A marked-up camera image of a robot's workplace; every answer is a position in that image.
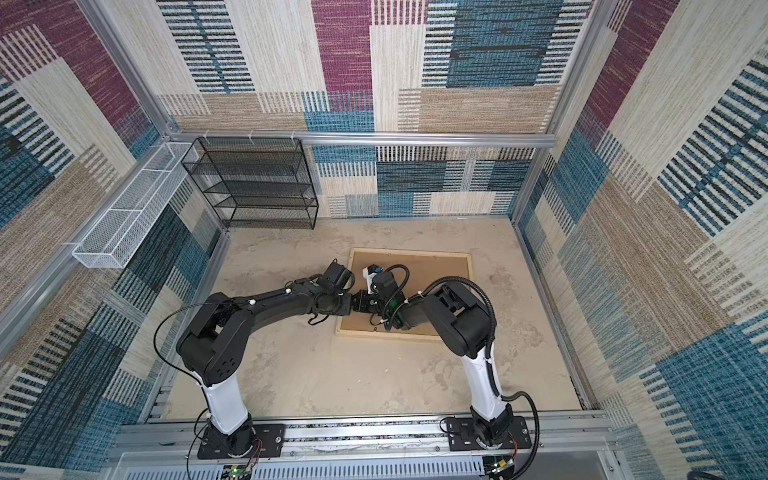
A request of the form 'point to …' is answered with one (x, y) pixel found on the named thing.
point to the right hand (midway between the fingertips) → (350, 306)
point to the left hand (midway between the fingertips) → (348, 308)
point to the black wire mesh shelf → (255, 182)
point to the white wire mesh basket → (115, 236)
